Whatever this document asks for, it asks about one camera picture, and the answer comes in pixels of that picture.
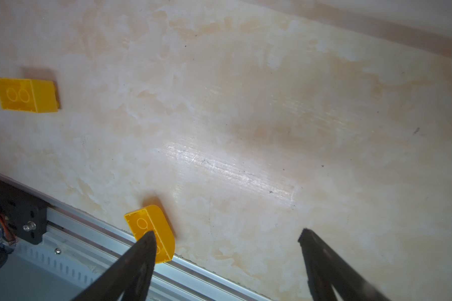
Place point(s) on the yellow lego brick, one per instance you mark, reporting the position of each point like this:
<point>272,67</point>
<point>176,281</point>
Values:
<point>152,219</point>
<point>28,95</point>

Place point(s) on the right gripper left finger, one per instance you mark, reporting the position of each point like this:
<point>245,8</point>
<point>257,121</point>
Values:
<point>128,278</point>

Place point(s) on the yellow lego brick bottom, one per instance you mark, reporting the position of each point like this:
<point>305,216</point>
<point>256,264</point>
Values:
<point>152,219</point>

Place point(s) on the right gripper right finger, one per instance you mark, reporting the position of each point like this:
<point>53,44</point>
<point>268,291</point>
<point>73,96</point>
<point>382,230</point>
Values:
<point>329,275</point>

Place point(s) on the aluminium front rail frame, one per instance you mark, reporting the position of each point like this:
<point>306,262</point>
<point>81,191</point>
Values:
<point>75,251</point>

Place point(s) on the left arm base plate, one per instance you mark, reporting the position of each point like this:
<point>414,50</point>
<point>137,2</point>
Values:
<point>22,215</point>

